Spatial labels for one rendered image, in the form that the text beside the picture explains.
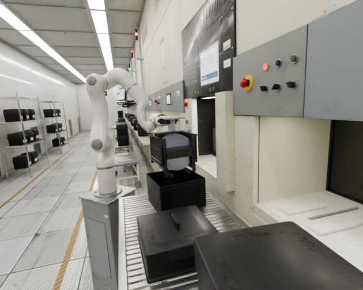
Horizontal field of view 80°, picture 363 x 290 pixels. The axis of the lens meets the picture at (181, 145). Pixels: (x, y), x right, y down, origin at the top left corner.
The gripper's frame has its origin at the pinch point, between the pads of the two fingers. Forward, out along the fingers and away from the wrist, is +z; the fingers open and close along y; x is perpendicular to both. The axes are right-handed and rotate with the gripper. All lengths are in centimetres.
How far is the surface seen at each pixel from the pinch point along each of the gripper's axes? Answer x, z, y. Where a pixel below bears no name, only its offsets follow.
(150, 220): -40, 31, 24
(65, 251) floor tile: -126, -107, 75
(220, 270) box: -25, 83, 24
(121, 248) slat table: -50, 29, 37
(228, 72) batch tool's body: 24.3, 18.9, -25.5
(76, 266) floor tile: -126, -79, 65
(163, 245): -40, 49, 25
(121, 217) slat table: -50, 2, 32
